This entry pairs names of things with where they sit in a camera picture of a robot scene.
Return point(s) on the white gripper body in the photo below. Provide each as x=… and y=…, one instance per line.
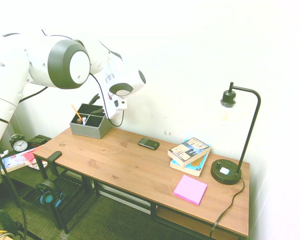
x=111, y=111

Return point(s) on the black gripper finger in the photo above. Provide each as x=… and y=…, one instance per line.
x=93, y=98
x=98, y=110

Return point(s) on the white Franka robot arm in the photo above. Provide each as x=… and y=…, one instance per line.
x=15, y=65

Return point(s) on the small white blue marker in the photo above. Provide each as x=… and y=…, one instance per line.
x=84, y=120

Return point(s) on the grey desk organizer holder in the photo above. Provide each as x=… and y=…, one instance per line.
x=87, y=130

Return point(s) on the orange pencil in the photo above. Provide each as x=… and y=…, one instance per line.
x=76, y=112

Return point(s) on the black mobile phone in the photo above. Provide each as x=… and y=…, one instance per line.
x=148, y=143

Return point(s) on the black headphone hook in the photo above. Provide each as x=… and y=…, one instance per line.
x=53, y=157

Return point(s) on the black clock radio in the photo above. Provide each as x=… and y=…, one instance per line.
x=37, y=142

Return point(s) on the red paper sheet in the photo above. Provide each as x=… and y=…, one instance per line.
x=30, y=155

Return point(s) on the black alarm clock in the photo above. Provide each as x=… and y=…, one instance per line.
x=19, y=145

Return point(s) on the paperback book with dark cover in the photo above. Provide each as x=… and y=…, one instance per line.
x=188, y=151

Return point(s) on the black blue headphones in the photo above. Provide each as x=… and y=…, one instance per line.
x=48, y=196

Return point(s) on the light blue paperback book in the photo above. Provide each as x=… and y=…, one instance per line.
x=192, y=168

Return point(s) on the white red magazine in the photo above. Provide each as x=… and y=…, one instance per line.
x=12, y=162

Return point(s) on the black side table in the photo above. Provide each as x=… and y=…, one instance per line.
x=20, y=176

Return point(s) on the pink sticky note pad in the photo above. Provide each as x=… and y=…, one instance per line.
x=190, y=189

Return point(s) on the black desk lamp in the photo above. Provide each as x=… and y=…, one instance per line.
x=223, y=176

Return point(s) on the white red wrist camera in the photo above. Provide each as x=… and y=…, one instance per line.
x=120, y=103

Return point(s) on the wooden desk with black frame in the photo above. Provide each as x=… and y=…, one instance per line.
x=127, y=170

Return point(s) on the black clamp camera mount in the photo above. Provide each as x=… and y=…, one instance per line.
x=11, y=223

